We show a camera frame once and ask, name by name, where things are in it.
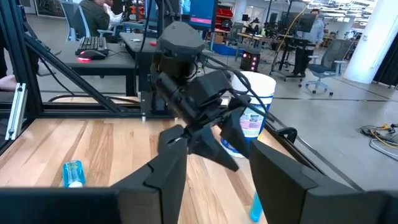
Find silver aluminium bracket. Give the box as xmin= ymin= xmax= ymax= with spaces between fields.
xmin=5 ymin=82 xmax=29 ymax=141

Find grey blue office chair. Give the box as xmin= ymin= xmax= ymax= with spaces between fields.
xmin=60 ymin=0 xmax=116 ymax=43

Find dark grey desk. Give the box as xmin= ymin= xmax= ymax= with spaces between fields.
xmin=57 ymin=39 xmax=139 ymax=98

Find black curtain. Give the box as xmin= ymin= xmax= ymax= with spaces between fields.
xmin=373 ymin=40 xmax=398 ymax=88

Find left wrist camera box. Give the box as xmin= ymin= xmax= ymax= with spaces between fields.
xmin=185 ymin=70 xmax=234 ymax=108

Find teal mouthwash bottle white cap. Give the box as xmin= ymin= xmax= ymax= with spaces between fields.
xmin=62 ymin=159 xmax=87 ymax=189
xmin=248 ymin=190 xmax=264 ymax=223

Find white disinfecting wipes canister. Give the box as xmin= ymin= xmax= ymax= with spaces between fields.
xmin=220 ymin=70 xmax=277 ymax=159

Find white round column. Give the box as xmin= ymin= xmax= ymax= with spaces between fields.
xmin=343 ymin=0 xmax=398 ymax=85

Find black box red lights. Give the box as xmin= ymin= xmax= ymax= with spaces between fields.
xmin=239 ymin=50 xmax=262 ymax=73

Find red storage shelf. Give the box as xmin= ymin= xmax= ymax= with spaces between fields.
xmin=216 ymin=7 xmax=234 ymax=32

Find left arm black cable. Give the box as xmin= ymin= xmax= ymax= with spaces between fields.
xmin=198 ymin=54 xmax=271 ymax=123

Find black aluminium table frame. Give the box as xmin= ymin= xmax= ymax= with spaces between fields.
xmin=0 ymin=0 xmax=364 ymax=192

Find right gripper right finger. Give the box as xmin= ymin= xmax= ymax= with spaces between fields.
xmin=248 ymin=139 xmax=369 ymax=224

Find floor cable bundle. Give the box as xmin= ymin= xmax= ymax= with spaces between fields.
xmin=356 ymin=123 xmax=398 ymax=162

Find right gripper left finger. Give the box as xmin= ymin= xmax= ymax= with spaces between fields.
xmin=111 ymin=136 xmax=189 ymax=224

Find black standing desk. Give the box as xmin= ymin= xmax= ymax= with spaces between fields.
xmin=270 ymin=12 xmax=317 ymax=82

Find person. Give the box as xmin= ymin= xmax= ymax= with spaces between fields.
xmin=303 ymin=8 xmax=326 ymax=47
xmin=79 ymin=0 xmax=125 ymax=37

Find person's hand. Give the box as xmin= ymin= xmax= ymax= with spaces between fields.
xmin=0 ymin=74 xmax=18 ymax=93

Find blue screen monitor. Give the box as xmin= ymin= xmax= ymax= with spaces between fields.
xmin=185 ymin=0 xmax=219 ymax=32

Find black computer mouse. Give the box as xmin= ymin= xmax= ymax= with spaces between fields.
xmin=76 ymin=49 xmax=107 ymax=62

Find black keyboard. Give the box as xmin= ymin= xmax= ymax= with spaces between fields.
xmin=74 ymin=35 xmax=109 ymax=57

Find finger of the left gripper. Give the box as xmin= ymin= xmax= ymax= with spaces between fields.
xmin=187 ymin=125 xmax=241 ymax=172
xmin=220 ymin=106 xmax=252 ymax=160

